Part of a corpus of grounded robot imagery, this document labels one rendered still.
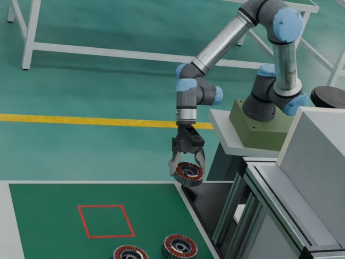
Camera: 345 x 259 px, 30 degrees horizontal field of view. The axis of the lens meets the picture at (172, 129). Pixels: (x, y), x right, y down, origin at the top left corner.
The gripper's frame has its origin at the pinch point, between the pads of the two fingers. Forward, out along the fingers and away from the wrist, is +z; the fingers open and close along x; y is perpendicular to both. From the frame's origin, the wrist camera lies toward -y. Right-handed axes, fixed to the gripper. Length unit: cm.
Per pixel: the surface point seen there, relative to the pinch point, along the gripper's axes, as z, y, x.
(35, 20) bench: -87, 216, 9
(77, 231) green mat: 15, -14, 46
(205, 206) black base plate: 10.7, -7.4, -3.0
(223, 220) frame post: 12.3, -28.7, 1.2
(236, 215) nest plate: 13.5, -13.5, -12.6
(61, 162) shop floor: 3, 146, 9
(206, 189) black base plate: 5.6, 0.8, -7.6
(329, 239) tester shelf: 12, -73, -7
